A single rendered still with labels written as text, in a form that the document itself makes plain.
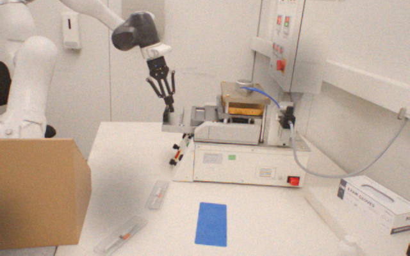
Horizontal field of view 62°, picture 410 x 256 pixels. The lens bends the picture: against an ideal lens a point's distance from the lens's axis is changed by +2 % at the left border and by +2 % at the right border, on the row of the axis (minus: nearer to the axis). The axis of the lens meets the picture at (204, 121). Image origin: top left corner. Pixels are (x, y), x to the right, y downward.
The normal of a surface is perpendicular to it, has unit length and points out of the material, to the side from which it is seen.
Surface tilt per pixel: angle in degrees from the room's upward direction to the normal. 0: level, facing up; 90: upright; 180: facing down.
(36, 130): 61
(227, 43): 90
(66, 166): 90
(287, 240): 0
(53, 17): 90
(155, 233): 0
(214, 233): 0
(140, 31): 91
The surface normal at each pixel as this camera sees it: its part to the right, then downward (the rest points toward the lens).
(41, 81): 0.82, 0.13
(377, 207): -0.92, 0.02
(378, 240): 0.07, -0.94
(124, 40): 0.00, 0.33
